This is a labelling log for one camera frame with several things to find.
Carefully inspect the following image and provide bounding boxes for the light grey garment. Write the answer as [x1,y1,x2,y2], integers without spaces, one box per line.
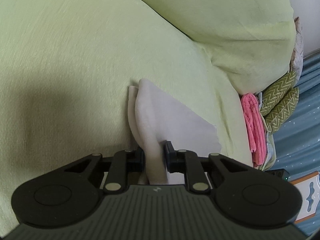
[127,79,221,185]

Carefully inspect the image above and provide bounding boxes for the light blue folded blanket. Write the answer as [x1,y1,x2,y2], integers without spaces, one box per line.
[257,92,277,170]

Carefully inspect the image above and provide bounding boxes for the black power strip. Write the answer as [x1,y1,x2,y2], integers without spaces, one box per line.
[265,168,290,181]

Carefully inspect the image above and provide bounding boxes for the pink folded towel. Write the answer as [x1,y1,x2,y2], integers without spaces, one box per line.
[241,93,267,167]

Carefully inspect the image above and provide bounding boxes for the white wooden chair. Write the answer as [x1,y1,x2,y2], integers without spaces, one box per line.
[291,171,319,224]

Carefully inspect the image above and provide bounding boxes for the green chevron cushion back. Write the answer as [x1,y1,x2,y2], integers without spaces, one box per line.
[265,87,299,134]

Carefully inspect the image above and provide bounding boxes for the grey textured pillow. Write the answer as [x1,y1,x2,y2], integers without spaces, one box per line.
[290,17,304,80]

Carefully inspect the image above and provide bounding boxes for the light green sofa cover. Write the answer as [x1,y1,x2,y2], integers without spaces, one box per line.
[1,0,296,236]

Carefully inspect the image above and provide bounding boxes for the green chevron cushion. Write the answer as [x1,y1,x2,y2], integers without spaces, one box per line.
[265,87,299,134]
[260,72,296,116]

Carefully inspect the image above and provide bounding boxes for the blue star curtain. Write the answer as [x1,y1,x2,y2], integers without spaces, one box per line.
[271,55,320,235]

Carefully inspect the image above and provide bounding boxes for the green chevron cushion front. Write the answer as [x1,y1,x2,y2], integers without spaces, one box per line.
[260,72,296,116]

